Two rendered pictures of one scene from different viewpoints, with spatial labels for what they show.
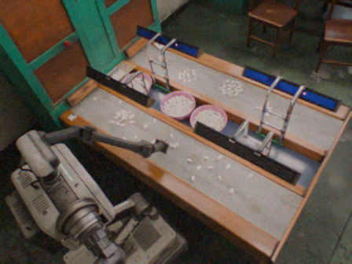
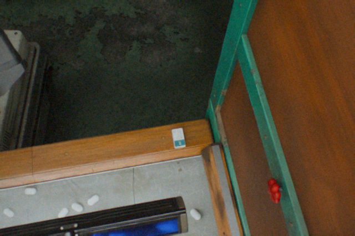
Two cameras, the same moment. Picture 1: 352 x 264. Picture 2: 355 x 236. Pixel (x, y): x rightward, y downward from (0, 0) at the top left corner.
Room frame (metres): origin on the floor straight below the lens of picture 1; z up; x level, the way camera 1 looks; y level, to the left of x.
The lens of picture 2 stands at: (1.77, 0.43, 1.85)
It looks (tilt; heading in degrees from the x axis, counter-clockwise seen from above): 68 degrees down; 120
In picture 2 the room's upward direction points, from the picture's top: 4 degrees clockwise
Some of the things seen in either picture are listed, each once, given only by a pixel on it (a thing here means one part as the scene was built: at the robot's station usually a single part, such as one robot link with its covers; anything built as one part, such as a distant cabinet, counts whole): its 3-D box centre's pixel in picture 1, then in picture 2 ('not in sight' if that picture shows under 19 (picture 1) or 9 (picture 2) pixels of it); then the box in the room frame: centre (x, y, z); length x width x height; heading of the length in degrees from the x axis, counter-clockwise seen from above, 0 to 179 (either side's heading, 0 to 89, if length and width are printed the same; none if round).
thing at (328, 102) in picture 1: (288, 86); not in sight; (1.21, -0.75, 1.08); 0.62 x 0.08 x 0.07; 44
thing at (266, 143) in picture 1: (249, 155); not in sight; (0.88, -0.41, 0.90); 0.20 x 0.19 x 0.45; 44
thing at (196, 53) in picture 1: (167, 39); not in sight; (1.91, -0.08, 1.08); 0.62 x 0.08 x 0.07; 44
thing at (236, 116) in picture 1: (207, 104); not in sight; (1.52, -0.30, 0.71); 1.81 x 0.05 x 0.11; 44
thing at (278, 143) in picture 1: (279, 112); not in sight; (1.15, -0.70, 0.90); 0.20 x 0.19 x 0.45; 44
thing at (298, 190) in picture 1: (183, 131); not in sight; (1.29, -0.06, 0.71); 1.81 x 0.05 x 0.11; 44
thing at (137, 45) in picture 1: (137, 45); not in sight; (2.27, 0.18, 0.83); 0.30 x 0.06 x 0.07; 134
